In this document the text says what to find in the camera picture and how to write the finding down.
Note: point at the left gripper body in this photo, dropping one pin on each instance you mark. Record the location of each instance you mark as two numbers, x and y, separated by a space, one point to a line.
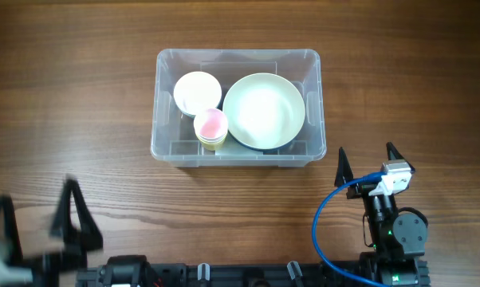
47 269

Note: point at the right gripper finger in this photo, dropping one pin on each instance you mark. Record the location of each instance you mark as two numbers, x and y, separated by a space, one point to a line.
393 154
344 172

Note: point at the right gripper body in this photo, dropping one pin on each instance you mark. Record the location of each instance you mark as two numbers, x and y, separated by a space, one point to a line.
378 209

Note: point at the dark blue plate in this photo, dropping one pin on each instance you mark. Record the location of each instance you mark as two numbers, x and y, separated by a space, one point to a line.
264 140

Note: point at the cream plastic plate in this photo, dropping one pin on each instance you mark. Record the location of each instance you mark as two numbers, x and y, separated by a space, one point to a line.
264 101

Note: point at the pale green plastic cup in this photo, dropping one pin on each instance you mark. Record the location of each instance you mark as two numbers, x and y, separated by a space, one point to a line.
207 140

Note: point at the pink plastic cup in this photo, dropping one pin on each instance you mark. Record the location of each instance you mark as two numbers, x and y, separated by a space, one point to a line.
211 124

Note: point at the pink plastic bowl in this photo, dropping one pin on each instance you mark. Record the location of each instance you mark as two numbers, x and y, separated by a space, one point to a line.
197 91

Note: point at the yellow plastic cup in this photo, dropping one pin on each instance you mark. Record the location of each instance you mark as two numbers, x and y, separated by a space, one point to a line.
212 146

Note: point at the mint green plastic bowl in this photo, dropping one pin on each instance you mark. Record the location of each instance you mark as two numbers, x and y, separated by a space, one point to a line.
185 112

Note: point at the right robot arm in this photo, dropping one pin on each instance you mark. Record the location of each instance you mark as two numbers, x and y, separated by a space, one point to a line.
398 235

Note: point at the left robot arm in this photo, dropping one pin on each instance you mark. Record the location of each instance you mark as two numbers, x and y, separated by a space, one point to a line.
74 225

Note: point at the clear plastic storage container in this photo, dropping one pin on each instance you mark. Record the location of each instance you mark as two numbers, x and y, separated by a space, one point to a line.
173 138

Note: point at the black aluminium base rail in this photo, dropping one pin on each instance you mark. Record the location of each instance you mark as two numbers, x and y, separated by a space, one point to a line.
180 275

